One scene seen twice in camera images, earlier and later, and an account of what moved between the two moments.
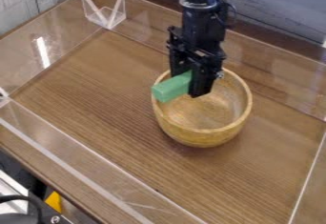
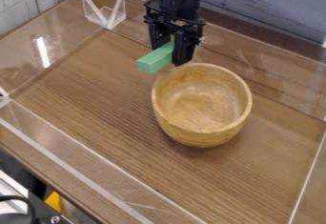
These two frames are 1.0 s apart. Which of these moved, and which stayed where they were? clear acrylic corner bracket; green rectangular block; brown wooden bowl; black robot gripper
Moved: green rectangular block; black robot gripper
Stayed: clear acrylic corner bracket; brown wooden bowl
